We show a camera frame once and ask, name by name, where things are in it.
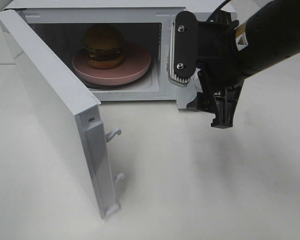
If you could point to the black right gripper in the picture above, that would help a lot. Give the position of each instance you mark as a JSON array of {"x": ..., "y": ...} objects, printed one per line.
[{"x": 218, "y": 70}]

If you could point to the toy burger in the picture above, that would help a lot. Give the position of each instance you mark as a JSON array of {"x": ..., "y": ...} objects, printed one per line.
[{"x": 103, "y": 46}]

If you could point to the white microwave door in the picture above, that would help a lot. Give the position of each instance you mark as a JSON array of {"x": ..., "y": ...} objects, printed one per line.
[{"x": 67, "y": 110}]

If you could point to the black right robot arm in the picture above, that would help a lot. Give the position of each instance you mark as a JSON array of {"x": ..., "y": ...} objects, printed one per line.
[{"x": 268, "y": 37}]

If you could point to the glass microwave turntable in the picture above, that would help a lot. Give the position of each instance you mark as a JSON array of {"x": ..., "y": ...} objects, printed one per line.
[{"x": 137, "y": 82}]

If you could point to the white microwave oven body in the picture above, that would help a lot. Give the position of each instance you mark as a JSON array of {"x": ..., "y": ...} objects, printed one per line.
[{"x": 62, "y": 23}]

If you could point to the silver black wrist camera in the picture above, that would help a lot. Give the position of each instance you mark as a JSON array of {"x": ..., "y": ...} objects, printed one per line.
[{"x": 183, "y": 52}]

